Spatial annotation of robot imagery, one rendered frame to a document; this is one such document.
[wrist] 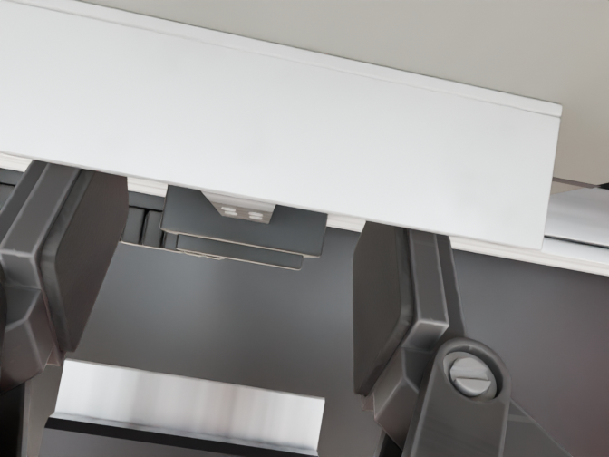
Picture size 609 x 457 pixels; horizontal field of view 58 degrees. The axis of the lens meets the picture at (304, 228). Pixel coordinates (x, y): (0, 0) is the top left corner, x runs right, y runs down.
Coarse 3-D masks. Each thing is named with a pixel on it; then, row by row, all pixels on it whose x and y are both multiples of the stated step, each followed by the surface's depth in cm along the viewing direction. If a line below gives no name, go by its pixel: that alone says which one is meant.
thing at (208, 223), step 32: (192, 192) 40; (160, 224) 40; (192, 224) 40; (224, 224) 40; (256, 224) 40; (288, 224) 40; (320, 224) 41; (224, 256) 41; (256, 256) 41; (288, 256) 41; (320, 256) 41
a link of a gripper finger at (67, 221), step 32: (32, 160) 10; (32, 192) 9; (64, 192) 9; (96, 192) 10; (128, 192) 12; (0, 224) 9; (32, 224) 8; (64, 224) 8; (96, 224) 10; (0, 256) 8; (32, 256) 8; (64, 256) 9; (96, 256) 10; (32, 288) 8; (64, 288) 9; (96, 288) 11; (32, 320) 8; (64, 320) 9; (32, 352) 9; (64, 352) 10; (0, 384) 9
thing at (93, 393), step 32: (64, 384) 21; (96, 384) 21; (128, 384) 21; (160, 384) 21; (192, 384) 21; (224, 384) 21; (64, 416) 20; (96, 416) 21; (128, 416) 21; (160, 416) 21; (192, 416) 21; (224, 416) 21; (256, 416) 21; (288, 416) 21; (320, 416) 21; (64, 448) 20; (96, 448) 20; (128, 448) 20; (160, 448) 20; (192, 448) 20; (224, 448) 20; (256, 448) 21; (288, 448) 21
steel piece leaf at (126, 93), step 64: (0, 0) 7; (64, 0) 7; (0, 64) 7; (64, 64) 7; (128, 64) 7; (192, 64) 7; (256, 64) 8; (320, 64) 8; (0, 128) 7; (64, 128) 7; (128, 128) 7; (192, 128) 7; (256, 128) 8; (320, 128) 8; (384, 128) 8; (448, 128) 8; (512, 128) 8; (256, 192) 7; (320, 192) 8; (384, 192) 8; (448, 192) 8; (512, 192) 8
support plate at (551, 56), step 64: (128, 0) 7; (192, 0) 7; (256, 0) 6; (320, 0) 6; (384, 0) 6; (448, 0) 6; (512, 0) 6; (576, 0) 5; (384, 64) 8; (448, 64) 7; (512, 64) 7; (576, 64) 7; (576, 128) 9
